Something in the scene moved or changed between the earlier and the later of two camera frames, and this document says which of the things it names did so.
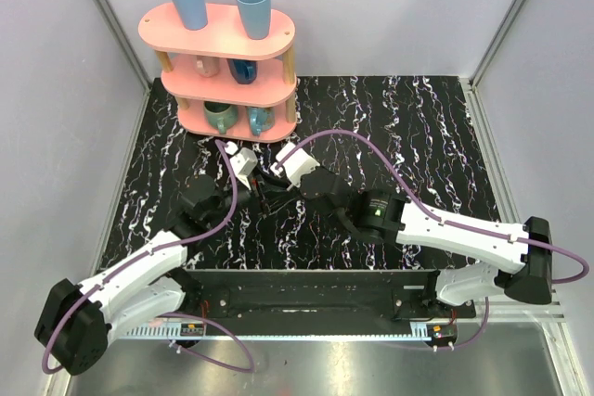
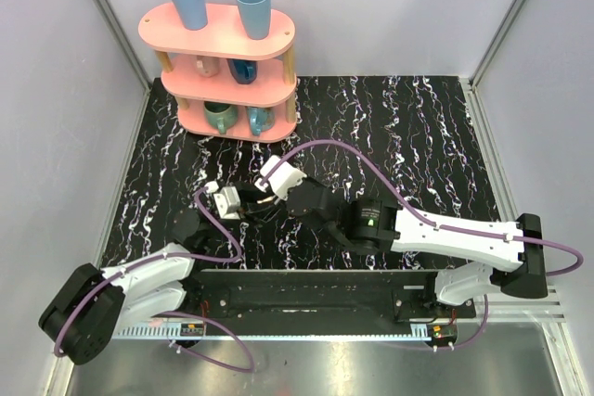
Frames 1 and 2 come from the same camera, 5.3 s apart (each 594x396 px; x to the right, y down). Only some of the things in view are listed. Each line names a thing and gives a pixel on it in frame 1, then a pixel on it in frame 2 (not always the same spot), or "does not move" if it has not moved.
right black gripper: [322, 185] → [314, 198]
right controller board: [443, 332] does not move
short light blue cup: [254, 6] does not move
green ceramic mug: [221, 115] does not move
